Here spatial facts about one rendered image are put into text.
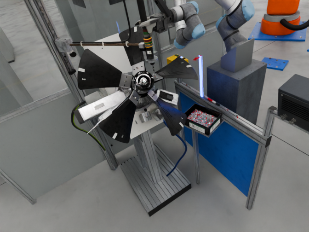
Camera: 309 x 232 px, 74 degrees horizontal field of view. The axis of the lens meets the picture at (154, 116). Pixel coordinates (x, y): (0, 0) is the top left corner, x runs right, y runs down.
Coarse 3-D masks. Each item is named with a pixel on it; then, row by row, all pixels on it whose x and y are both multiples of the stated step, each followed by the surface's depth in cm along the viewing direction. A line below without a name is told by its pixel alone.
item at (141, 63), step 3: (138, 63) 121; (141, 63) 120; (132, 66) 123; (135, 66) 122; (138, 66) 121; (132, 69) 123; (135, 69) 122; (138, 69) 121; (141, 69) 119; (144, 69) 118; (132, 72) 123; (135, 72) 122
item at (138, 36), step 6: (126, 30) 125; (132, 30) 124; (138, 30) 123; (120, 36) 127; (126, 36) 125; (132, 36) 124; (138, 36) 122; (150, 36) 120; (132, 42) 123; (138, 42) 121; (126, 48) 125; (132, 48) 123; (138, 48) 121; (132, 54) 123; (138, 54) 121; (132, 60) 122; (138, 60) 120
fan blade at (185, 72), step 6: (174, 60) 135; (180, 60) 134; (168, 66) 131; (174, 66) 130; (180, 66) 130; (186, 66) 130; (156, 72) 127; (162, 72) 126; (168, 72) 125; (174, 72) 125; (180, 72) 125; (186, 72) 126; (192, 72) 128; (186, 78) 123; (192, 78) 125
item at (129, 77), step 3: (123, 75) 116; (126, 75) 116; (129, 75) 116; (123, 78) 117; (126, 78) 117; (129, 78) 117; (120, 81) 118; (123, 81) 118; (126, 81) 119; (129, 81) 119; (120, 84) 119; (123, 84) 120; (126, 84) 120; (129, 84) 120; (126, 87) 121
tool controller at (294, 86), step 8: (288, 80) 89; (296, 80) 87; (304, 80) 86; (280, 88) 88; (288, 88) 86; (296, 88) 85; (304, 88) 83; (280, 96) 90; (288, 96) 86; (296, 96) 83; (304, 96) 81; (280, 104) 93; (288, 104) 89; (296, 104) 85; (304, 104) 82; (280, 112) 97; (288, 112) 93; (296, 112) 88; (304, 112) 85; (288, 120) 97; (296, 120) 92; (304, 120) 88; (304, 128) 91
